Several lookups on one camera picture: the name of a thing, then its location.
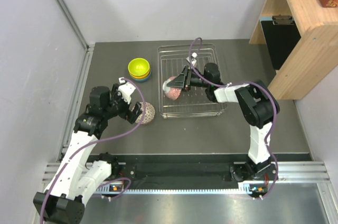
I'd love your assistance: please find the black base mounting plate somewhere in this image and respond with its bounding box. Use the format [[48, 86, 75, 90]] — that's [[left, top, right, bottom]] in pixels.
[[117, 161, 278, 190]]

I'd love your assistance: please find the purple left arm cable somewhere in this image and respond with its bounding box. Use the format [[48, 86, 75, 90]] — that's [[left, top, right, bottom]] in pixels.
[[39, 77, 145, 222]]

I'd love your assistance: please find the black clipboard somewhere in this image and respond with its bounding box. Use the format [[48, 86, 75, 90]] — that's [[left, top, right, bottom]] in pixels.
[[259, 15, 301, 70]]

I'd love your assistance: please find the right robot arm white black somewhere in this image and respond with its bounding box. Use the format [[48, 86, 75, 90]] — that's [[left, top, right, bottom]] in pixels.
[[162, 63, 279, 182]]

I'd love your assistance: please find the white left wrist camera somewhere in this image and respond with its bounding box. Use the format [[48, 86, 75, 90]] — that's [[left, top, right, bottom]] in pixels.
[[118, 77, 136, 104]]

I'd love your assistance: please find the black white patterned bowl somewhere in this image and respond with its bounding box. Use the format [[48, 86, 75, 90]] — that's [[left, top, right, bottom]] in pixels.
[[162, 76, 182, 100]]

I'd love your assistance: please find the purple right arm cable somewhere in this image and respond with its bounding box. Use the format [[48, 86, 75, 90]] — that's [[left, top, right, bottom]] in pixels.
[[189, 37, 280, 200]]

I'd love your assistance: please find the aluminium frame rail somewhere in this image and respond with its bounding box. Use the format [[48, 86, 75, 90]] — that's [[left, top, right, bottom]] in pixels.
[[44, 153, 330, 200]]

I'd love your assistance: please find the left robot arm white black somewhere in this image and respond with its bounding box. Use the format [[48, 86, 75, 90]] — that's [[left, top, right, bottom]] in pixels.
[[33, 78, 145, 223]]

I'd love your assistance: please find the yellow-green bowl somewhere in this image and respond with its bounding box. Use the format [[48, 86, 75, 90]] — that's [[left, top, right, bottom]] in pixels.
[[128, 58, 151, 77]]

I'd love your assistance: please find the metal wire dish rack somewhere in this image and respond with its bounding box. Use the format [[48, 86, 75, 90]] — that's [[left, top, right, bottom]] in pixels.
[[157, 44, 227, 118]]

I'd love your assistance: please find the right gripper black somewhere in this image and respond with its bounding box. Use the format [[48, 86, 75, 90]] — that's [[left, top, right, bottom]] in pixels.
[[167, 66, 211, 92]]

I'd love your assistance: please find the brown lattice patterned bowl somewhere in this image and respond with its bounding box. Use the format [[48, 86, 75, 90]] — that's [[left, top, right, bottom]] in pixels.
[[136, 102, 155, 125]]

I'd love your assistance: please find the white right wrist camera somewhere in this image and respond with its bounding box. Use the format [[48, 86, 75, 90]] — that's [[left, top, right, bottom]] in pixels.
[[186, 52, 198, 67]]

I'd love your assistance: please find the wooden shelf unit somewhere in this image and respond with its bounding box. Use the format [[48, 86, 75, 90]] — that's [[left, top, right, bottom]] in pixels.
[[259, 0, 337, 100]]

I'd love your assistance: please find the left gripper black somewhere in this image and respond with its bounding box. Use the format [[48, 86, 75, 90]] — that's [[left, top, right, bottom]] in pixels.
[[104, 83, 142, 123]]

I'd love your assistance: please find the orange bowl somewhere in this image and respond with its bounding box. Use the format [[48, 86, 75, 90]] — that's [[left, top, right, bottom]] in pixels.
[[129, 67, 151, 78]]

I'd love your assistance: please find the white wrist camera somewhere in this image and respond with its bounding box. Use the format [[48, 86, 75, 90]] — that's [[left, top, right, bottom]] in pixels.
[[118, 77, 136, 104], [186, 52, 198, 67]]

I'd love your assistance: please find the blue bowl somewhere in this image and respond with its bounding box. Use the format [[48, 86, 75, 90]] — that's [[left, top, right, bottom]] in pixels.
[[131, 70, 152, 82]]

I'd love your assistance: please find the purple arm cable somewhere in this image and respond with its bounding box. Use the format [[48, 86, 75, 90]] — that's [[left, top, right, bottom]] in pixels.
[[39, 77, 145, 222], [189, 37, 280, 200]]

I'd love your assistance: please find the aluminium corner post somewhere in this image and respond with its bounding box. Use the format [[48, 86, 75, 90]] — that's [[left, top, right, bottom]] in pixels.
[[38, 0, 92, 50]]

